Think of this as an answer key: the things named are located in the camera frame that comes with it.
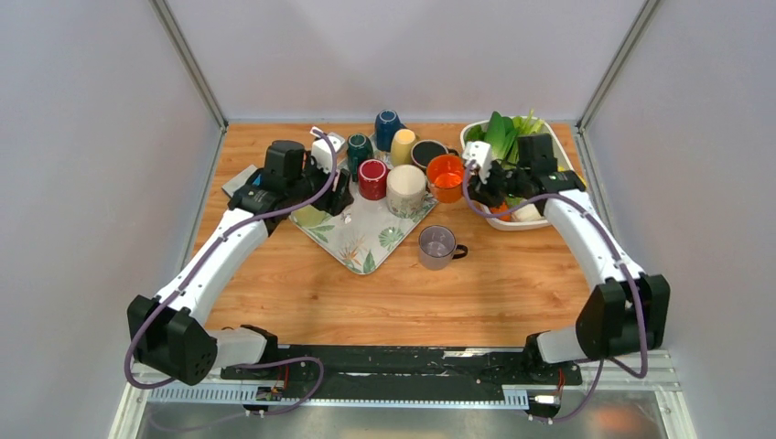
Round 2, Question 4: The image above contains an orange mug black handle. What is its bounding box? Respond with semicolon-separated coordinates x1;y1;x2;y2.
426;154;464;204

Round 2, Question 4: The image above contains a dark green faceted mug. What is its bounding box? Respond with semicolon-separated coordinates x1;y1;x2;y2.
347;133;373;182

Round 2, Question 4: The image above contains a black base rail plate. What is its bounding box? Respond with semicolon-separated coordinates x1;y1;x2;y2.
221;345;582;402

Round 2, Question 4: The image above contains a green bok choy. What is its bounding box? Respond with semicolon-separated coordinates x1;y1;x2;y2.
463;110;544;166

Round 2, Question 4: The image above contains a black floral upright mug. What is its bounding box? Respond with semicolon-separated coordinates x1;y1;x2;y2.
410;140;459;170

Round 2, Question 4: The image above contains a pale yellow mug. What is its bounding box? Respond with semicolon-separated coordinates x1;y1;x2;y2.
390;128;416;167

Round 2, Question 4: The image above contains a white vegetable tub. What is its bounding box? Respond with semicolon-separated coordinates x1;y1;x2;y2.
459;113;584;231

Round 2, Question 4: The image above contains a large floral cream mug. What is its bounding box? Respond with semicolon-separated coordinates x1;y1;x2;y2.
386;165;426;218

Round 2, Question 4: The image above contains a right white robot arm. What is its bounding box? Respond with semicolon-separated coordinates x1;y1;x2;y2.
462;134;670;382

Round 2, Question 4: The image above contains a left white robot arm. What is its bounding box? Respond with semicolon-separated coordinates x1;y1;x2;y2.
124;128;353;388

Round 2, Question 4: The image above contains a lime green faceted mug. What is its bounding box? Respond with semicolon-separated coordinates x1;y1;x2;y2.
292;205;331;229

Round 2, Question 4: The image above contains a purple mug black handle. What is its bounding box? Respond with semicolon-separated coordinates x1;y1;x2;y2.
418;225;469;271

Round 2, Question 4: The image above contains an orange carrot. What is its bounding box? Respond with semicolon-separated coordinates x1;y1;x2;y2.
490;202;512;222

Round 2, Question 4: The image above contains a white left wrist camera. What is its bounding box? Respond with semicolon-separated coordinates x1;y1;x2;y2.
310;126;346;174

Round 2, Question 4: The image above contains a floral white serving tray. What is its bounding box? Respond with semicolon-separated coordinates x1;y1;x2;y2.
290;159;438;275

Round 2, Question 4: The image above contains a dark blue faceted mug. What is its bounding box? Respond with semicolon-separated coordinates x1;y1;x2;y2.
373;109;405;152

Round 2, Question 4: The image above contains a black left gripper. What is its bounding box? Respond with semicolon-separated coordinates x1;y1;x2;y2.
286;151;355;217

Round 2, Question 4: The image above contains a red mug black handle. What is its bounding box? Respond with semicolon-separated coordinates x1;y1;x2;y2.
358;159;389;201

